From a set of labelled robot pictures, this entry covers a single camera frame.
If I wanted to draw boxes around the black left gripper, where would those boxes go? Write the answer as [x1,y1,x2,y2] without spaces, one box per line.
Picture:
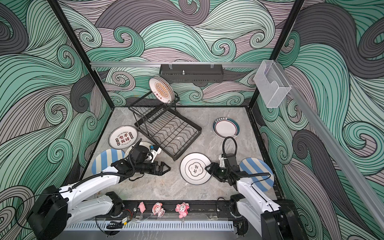
[135,160,172,176]

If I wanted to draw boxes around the blue striped plate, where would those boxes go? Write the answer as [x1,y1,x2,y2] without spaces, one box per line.
[239,157,275,193]
[92,149,125,175]

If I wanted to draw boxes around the orange sunburst plate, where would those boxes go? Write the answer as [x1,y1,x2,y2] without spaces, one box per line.
[149,76,175,104]

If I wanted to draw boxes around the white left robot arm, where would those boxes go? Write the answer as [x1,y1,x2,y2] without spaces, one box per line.
[27,159,171,240]

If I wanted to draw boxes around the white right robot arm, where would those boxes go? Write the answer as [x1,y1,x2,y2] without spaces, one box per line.
[205,163,308,240]

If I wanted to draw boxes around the cream floral painted plate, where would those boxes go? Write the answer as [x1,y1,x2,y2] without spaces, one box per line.
[124,142,161,162]

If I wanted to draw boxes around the pink white round figurine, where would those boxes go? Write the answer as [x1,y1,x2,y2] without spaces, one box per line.
[152,202,166,218]

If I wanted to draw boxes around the white plate green red rim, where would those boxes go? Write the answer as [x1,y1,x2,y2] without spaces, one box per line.
[213,117,240,139]

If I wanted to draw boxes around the small pink figurine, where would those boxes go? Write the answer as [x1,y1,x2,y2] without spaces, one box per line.
[138,202,146,214]

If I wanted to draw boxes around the pink plush figurine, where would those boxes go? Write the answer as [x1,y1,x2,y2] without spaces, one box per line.
[175,203,190,219]

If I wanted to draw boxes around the white plate red Chinese characters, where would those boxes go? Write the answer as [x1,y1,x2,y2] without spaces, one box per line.
[109,126,139,150]

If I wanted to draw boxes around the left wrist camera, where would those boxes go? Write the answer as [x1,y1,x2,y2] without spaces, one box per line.
[128,145,162,163]

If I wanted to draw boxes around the black wire dish rack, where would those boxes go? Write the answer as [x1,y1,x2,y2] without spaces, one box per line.
[126,91,202,161]

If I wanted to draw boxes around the white slotted cable duct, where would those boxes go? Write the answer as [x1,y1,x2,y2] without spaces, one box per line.
[66,220,235,232]

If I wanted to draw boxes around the black wall mounted tray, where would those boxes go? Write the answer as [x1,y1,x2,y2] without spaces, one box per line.
[159,65,224,83]

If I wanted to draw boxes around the clear acrylic wall box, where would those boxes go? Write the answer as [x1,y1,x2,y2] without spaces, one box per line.
[254,60,292,109]

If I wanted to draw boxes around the aluminium wall rail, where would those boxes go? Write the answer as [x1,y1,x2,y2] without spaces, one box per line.
[90,61,261,69]

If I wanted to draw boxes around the black corner frame post right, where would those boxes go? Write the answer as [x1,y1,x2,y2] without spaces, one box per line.
[249,1,304,110]

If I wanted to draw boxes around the black corner frame post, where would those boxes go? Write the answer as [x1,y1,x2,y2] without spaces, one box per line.
[249,1,304,110]
[47,0,115,111]

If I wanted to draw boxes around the black corner frame post left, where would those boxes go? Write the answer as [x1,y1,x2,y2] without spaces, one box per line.
[47,0,115,111]

